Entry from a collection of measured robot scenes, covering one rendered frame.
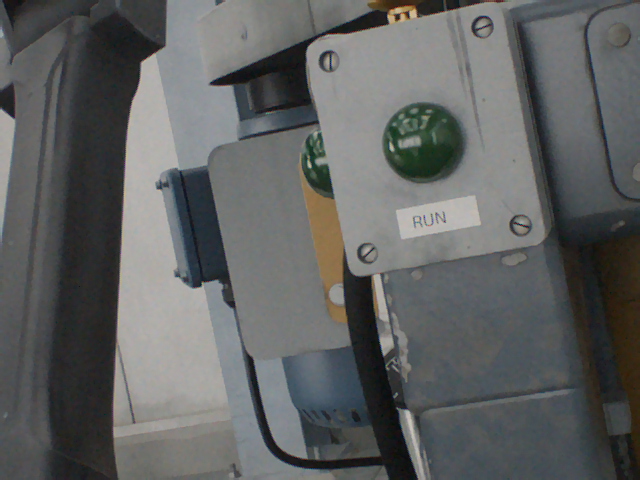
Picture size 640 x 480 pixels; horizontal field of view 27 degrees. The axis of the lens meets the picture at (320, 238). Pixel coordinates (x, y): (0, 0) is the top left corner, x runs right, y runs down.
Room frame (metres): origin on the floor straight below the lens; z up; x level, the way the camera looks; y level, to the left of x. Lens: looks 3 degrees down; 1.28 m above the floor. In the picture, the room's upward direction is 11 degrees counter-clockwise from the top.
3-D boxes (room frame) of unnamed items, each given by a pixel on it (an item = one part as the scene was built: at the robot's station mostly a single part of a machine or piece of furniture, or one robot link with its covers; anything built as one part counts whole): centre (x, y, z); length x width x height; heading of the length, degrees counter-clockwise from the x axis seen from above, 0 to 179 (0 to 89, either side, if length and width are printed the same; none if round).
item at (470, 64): (0.50, -0.05, 1.29); 0.08 x 0.05 x 0.09; 75
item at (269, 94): (1.04, -0.03, 1.35); 0.12 x 0.12 x 0.04
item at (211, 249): (1.02, 0.08, 1.25); 0.10 x 0.08 x 0.12; 10
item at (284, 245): (0.94, -0.07, 1.23); 0.28 x 0.07 x 0.16; 75
